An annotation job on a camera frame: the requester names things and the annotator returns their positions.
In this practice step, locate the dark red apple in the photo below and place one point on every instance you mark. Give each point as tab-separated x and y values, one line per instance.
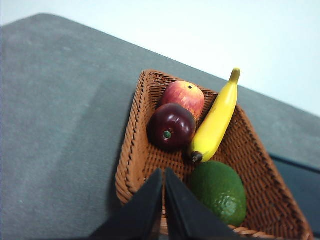
172	125

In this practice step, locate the brown woven wicker basket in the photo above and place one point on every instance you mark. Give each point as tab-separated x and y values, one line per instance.
250	155

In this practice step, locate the green avocado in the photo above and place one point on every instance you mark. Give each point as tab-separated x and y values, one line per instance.
220	185

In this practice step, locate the yellow banana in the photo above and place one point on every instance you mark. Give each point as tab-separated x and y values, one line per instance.
215	125

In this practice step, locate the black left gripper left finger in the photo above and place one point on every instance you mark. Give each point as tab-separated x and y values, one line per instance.
140	217

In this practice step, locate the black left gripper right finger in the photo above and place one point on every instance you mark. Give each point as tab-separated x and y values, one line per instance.
190	220

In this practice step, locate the dark rectangular tray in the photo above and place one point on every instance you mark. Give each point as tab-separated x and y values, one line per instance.
300	190

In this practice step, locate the red yellow apple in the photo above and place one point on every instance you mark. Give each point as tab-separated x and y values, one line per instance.
185	97

